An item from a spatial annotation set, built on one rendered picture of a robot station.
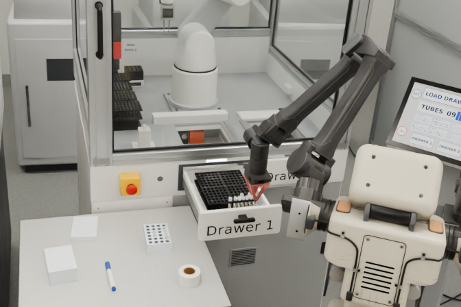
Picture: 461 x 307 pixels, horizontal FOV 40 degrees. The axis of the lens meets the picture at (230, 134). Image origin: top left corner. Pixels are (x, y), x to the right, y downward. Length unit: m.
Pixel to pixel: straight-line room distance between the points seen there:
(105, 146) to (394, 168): 1.10
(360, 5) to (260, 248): 1.07
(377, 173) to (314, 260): 1.31
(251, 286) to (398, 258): 1.30
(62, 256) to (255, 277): 0.98
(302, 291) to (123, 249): 1.01
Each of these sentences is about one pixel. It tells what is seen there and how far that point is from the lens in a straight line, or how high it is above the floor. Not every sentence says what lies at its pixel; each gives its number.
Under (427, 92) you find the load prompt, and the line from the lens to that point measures 2.72.
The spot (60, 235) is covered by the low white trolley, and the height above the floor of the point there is 0.76.
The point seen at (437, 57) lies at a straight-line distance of 4.13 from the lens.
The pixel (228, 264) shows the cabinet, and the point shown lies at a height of 0.44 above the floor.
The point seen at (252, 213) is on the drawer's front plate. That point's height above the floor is 0.91.
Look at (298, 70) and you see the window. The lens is 2.37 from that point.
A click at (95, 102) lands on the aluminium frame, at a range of 2.21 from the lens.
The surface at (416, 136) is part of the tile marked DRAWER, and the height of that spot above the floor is 1.01.
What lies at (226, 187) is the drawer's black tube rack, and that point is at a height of 0.90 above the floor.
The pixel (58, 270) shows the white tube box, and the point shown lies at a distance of 2.05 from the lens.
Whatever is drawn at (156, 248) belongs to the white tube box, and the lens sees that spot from 2.18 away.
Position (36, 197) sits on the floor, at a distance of 4.00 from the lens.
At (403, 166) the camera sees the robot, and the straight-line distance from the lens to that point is 1.58.
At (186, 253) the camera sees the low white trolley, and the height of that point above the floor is 0.76.
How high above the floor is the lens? 2.06
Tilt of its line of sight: 25 degrees down
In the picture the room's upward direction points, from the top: 5 degrees clockwise
